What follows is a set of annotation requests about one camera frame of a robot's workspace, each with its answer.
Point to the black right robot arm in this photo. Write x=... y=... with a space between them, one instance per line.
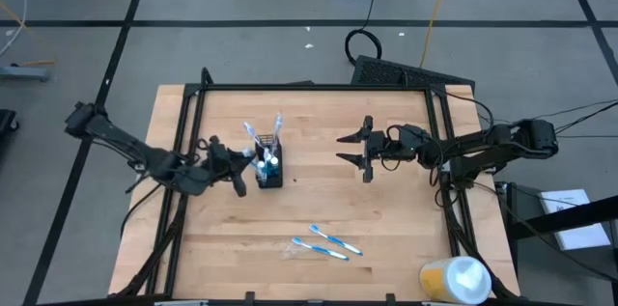
x=483 y=144

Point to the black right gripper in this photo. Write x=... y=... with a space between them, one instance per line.
x=381 y=147

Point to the white booklet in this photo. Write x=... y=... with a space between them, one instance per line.
x=574 y=229

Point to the clear plastic toothbrush wrapper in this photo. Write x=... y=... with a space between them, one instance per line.
x=288 y=251

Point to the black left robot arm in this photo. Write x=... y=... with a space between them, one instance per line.
x=120 y=139

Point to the black diagonal stand bar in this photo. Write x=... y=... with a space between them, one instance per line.
x=526 y=226

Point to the teal mouthwash bottle white cap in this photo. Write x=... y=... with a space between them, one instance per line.
x=273 y=161
x=261 y=164

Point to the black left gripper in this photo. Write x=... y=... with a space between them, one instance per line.
x=219 y=166

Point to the black perforated box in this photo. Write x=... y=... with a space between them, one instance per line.
x=386 y=72

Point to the white yellow wipes canister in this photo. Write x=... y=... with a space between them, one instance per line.
x=456 y=279

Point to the grey floor foot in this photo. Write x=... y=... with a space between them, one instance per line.
x=24 y=73

